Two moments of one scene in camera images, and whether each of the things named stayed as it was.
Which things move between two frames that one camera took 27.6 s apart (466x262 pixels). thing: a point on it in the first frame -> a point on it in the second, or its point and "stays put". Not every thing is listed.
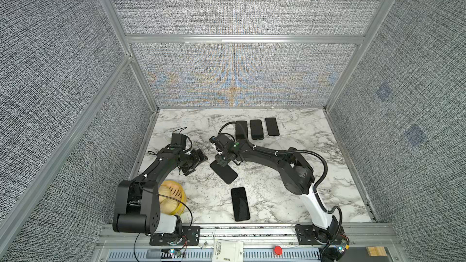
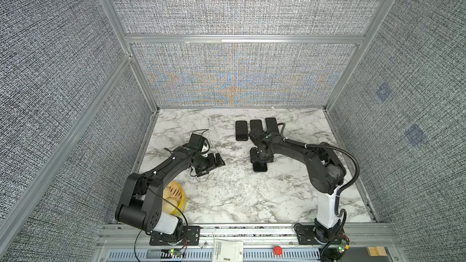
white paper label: (225, 250) stays put
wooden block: (376, 251) stays put
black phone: (256, 129) stays put
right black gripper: (218, 160) -> (252, 158)
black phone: (240, 204) -> (260, 167)
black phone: (241, 132) stays put
